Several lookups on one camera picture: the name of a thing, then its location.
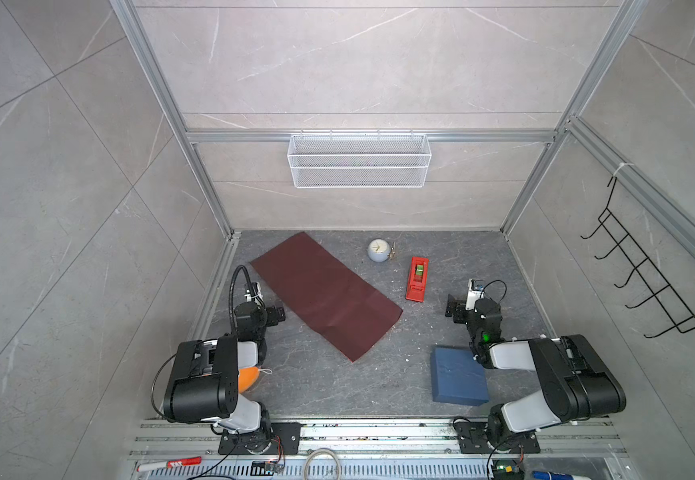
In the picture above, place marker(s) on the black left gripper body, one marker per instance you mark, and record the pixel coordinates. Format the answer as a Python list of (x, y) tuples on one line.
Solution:
[(273, 315)]

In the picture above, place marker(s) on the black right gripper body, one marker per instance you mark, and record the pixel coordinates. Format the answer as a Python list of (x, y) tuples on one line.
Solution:
[(457, 309)]

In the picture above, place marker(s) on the dark red wrapping paper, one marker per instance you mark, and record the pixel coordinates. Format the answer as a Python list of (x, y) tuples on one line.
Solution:
[(330, 298)]

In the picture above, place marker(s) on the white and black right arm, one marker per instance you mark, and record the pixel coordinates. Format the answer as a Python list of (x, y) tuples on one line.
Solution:
[(574, 382)]

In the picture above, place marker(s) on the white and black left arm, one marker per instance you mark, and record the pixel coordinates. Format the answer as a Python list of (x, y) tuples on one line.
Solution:
[(204, 384)]

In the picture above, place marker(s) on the orange plush toy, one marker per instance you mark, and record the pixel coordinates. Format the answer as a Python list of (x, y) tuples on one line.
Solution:
[(248, 377)]

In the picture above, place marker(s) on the red tape dispenser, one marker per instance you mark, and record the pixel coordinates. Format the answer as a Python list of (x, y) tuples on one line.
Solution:
[(417, 280)]

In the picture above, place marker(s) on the small round white clock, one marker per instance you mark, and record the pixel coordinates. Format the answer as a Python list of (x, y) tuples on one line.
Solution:
[(379, 250)]

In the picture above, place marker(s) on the red and white marker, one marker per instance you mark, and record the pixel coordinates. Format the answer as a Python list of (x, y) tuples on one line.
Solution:
[(169, 464)]

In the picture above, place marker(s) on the blue and white marker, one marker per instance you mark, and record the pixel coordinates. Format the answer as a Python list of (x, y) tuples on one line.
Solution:
[(546, 475)]

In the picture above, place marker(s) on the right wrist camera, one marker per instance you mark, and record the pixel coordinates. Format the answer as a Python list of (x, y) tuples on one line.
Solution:
[(474, 293)]

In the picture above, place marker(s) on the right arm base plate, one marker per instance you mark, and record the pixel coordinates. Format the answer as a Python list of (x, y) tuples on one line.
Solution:
[(472, 438)]

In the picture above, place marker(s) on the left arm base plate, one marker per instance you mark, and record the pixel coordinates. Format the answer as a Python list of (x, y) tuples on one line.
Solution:
[(278, 438)]

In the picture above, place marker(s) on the aluminium front rail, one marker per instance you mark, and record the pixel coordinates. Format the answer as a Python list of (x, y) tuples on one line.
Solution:
[(380, 448)]

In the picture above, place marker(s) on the white wire mesh basket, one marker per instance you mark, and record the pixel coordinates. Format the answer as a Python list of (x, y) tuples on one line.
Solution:
[(333, 161)]

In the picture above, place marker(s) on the black wire hook rack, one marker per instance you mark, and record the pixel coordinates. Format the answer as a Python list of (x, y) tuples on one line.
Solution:
[(641, 265)]

